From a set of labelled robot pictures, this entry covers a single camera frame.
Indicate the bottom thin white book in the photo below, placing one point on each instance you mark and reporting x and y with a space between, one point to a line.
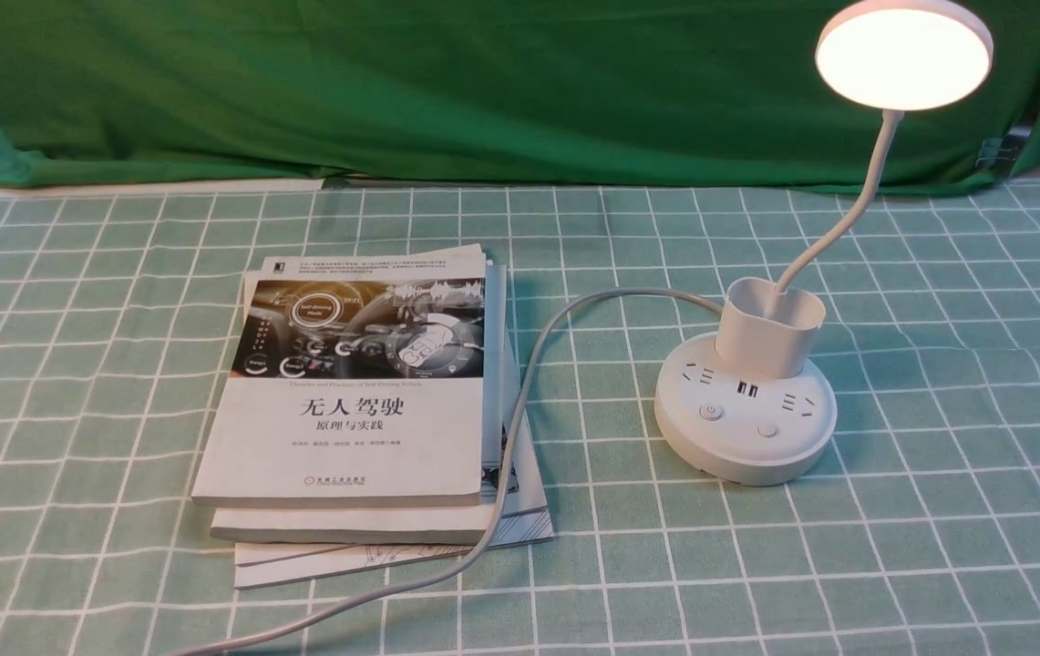
525 520

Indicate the green checkered tablecloth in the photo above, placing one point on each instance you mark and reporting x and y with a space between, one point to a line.
918 532

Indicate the metal binder clip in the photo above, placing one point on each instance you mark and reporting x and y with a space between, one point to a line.
999 156

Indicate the white desk lamp with base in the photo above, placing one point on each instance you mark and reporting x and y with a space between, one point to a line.
745 403

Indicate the middle white book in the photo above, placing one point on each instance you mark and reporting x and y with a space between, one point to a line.
492 428

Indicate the top white paperback book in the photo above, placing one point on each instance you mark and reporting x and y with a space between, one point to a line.
351 392

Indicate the green backdrop cloth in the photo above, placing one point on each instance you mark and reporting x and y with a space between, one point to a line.
647 93

